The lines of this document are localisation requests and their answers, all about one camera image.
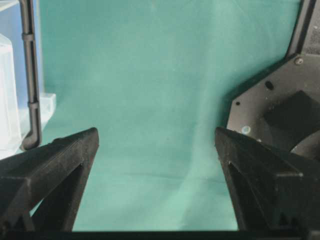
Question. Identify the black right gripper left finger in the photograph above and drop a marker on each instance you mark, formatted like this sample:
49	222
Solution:
41	189

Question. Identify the clear plastic storage case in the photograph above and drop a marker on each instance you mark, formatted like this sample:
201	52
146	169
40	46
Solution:
14	118

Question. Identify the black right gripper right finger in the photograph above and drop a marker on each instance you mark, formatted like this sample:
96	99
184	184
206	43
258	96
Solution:
270	188

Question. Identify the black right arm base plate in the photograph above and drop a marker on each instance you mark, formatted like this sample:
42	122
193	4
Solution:
283	108

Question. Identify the green table cloth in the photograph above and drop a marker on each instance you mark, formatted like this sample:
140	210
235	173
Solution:
156	77

